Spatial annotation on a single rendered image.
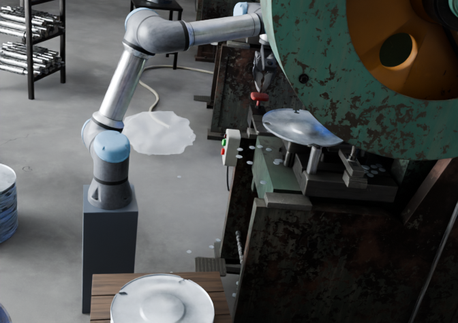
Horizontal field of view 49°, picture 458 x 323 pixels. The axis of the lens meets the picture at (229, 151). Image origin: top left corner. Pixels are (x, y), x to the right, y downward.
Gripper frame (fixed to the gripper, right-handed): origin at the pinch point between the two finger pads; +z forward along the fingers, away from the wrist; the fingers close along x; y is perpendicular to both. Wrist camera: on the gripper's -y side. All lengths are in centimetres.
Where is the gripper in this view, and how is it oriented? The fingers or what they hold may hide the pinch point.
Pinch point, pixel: (260, 90)
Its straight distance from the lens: 201.3
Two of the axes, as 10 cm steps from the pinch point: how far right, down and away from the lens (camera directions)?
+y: -0.8, -4.6, 8.8
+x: -9.9, -0.9, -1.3
